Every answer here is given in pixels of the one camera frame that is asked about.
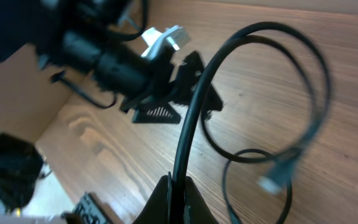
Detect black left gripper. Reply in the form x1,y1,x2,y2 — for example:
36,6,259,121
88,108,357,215
120,47,223,124

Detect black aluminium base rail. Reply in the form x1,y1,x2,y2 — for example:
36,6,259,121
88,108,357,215
60,192,113,224

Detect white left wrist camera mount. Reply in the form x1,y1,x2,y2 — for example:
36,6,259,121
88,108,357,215
141,25,190,60

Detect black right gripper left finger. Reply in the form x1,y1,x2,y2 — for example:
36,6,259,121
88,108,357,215
133,172,172,224

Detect black cable bundle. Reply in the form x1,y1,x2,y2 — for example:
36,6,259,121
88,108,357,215
168,21,333,224

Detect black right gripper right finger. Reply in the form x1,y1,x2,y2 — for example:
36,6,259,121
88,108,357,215
183,177,218,224

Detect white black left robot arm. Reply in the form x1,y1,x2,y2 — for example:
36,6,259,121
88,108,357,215
0,0,204,124

